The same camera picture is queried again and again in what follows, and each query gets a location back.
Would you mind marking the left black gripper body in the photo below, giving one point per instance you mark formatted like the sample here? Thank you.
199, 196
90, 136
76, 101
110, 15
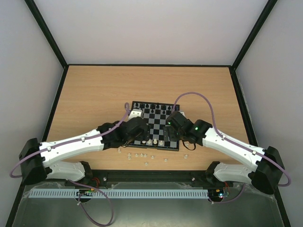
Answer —
140, 137

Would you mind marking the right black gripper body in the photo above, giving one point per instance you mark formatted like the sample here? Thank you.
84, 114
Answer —
169, 132

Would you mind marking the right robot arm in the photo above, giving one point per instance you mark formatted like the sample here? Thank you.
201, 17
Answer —
241, 156

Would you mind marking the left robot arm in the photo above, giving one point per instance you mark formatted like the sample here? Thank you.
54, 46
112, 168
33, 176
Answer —
46, 160

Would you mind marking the black white chessboard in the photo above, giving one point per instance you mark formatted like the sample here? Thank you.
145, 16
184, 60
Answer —
156, 122

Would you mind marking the black aluminium frame rail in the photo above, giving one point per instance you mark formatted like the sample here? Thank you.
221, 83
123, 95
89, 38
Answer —
151, 176

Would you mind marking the light blue cable duct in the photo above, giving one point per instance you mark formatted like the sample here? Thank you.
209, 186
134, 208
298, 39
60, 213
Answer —
120, 194

